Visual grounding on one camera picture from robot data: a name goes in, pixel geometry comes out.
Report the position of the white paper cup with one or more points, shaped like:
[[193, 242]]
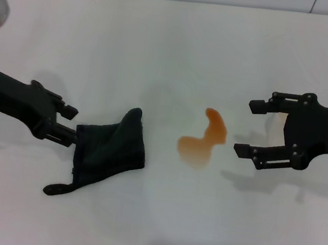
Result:
[[278, 128]]

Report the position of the dark blue rag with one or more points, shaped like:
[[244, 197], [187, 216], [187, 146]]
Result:
[[111, 152]]

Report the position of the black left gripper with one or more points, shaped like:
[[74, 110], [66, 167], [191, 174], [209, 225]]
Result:
[[19, 97]]

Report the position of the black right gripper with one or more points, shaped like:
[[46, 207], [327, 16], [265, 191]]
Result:
[[323, 131]]

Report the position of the orange liquid stain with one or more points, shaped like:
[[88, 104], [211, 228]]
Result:
[[200, 148]]

